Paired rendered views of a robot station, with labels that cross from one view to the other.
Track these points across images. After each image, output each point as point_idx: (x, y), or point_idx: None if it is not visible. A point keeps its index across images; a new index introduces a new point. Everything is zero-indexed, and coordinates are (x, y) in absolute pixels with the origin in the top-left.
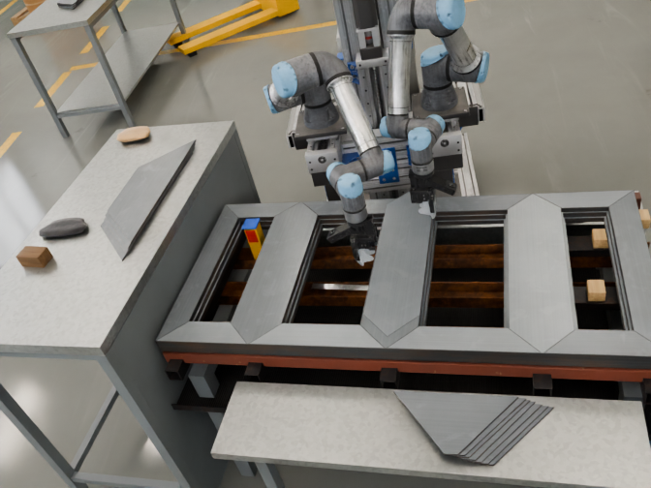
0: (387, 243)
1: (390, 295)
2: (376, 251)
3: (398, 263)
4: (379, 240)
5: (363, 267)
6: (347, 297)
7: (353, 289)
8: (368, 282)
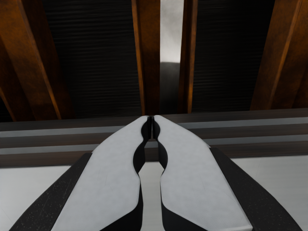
0: (271, 185)
1: (13, 223)
2: (250, 137)
3: (157, 222)
4: (302, 156)
5: (274, 14)
6: (131, 3)
7: (164, 16)
8: (191, 57)
